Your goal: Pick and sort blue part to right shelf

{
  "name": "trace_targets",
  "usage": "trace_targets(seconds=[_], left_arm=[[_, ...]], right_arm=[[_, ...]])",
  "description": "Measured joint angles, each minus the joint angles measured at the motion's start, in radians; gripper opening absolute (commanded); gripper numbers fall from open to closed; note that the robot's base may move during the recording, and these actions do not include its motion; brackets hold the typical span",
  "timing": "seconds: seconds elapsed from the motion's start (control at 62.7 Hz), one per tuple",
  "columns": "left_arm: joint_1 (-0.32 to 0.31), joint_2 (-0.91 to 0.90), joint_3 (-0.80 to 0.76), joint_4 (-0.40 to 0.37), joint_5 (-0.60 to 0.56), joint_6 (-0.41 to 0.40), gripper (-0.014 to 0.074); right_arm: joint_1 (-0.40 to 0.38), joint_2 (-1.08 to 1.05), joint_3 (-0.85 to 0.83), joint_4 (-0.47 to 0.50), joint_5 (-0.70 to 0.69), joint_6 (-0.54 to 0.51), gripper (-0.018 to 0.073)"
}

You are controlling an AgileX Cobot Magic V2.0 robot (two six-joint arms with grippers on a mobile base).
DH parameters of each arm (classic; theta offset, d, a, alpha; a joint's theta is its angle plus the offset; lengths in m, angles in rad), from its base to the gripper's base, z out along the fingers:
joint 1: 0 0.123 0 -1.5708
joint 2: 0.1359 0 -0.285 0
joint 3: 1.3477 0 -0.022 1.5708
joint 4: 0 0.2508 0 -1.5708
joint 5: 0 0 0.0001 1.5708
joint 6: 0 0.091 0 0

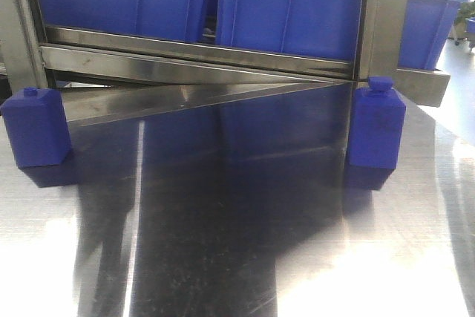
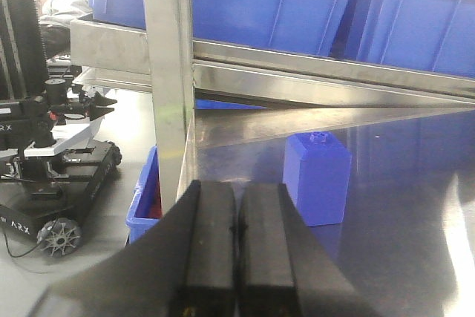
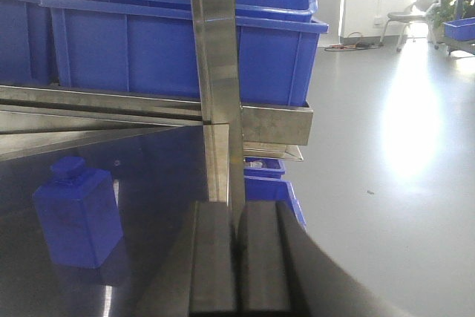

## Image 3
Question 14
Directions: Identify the blue bin left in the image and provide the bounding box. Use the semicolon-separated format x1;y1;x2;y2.
1;0;56;86

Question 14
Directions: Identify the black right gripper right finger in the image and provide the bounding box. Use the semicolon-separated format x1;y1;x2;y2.
238;201;408;316

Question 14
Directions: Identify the blue plastic bottle part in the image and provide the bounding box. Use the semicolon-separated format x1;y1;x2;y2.
33;157;123;269

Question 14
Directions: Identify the far right steel rack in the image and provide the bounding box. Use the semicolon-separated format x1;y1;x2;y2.
443;0;474;54

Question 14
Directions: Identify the stainless steel shelf frame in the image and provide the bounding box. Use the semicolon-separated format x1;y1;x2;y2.
1;0;312;209

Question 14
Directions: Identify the blue bin lower right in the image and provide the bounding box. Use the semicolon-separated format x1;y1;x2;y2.
40;0;328;106

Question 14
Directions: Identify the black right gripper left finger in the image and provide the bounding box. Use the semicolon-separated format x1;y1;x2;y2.
190;202;237;313

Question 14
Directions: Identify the small blue bin below shelf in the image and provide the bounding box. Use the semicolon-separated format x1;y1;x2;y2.
244;157;286;179

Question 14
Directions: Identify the blue bin under shelf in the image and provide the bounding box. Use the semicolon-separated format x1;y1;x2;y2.
244;176;307;229

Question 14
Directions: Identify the orange cable on floor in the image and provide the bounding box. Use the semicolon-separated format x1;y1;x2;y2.
324;31;383;53

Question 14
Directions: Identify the far blue bin lower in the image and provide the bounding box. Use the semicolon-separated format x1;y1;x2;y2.
444;17;475;41

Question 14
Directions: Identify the grey mesh chair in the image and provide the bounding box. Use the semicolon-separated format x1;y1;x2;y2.
379;0;441;53

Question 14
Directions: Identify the green potted plant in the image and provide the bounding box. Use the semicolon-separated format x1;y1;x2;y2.
427;0;456;42

